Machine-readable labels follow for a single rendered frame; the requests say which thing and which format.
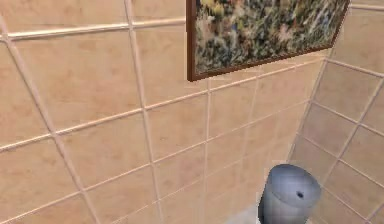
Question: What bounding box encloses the brown framed floral picture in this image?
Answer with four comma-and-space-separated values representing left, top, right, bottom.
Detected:
186, 0, 351, 83

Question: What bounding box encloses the grey round bin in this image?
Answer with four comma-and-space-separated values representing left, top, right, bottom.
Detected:
257, 163, 323, 224

